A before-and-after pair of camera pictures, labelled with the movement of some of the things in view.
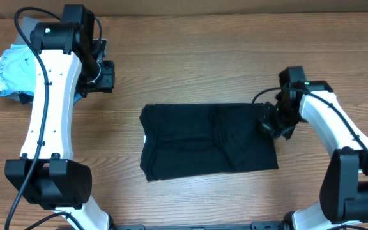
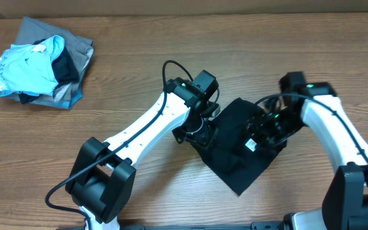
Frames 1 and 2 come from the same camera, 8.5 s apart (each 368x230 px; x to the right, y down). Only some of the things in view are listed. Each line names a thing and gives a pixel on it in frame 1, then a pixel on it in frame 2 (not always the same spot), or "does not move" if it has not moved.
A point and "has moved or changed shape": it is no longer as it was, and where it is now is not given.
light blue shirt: (14, 71) does not move
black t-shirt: (183, 139) has moved or changed shape
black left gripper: (107, 82) -> (206, 137)
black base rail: (259, 226) does not move
